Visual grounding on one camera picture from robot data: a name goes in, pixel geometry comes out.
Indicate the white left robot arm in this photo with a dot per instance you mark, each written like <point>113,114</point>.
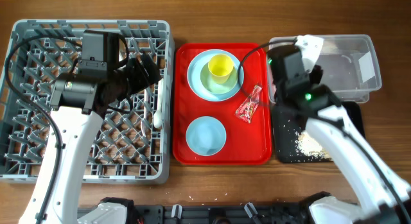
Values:
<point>79,101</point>

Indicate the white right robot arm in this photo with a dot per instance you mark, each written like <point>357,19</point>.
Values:
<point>383,196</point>

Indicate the red snack wrapper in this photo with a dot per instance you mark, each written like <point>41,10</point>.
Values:
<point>247,109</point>

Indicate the large light blue plate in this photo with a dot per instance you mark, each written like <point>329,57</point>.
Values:
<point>194,70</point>

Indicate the small green plate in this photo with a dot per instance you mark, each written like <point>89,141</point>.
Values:
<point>216,88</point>

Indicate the white plastic spoon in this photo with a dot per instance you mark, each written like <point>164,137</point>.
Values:
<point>157,121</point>

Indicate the clear plastic bin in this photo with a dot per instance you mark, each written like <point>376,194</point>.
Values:
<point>350,64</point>

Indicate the white plastic fork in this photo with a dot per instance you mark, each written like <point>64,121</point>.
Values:
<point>145,112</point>

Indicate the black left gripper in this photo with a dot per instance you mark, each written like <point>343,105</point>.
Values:
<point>142,80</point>

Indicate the grey dishwasher rack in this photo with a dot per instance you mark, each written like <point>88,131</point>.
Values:
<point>39,50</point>

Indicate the food scraps rice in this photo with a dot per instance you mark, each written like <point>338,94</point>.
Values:
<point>296,145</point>

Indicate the black plastic tray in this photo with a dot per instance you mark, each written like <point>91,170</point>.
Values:
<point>277,115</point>

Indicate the yellow plastic cup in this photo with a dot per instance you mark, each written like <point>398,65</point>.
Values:
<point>220,66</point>

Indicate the red plastic tray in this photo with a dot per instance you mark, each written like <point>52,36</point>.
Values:
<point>247,143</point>

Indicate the light blue bowl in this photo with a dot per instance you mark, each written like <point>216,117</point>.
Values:
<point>206,136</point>

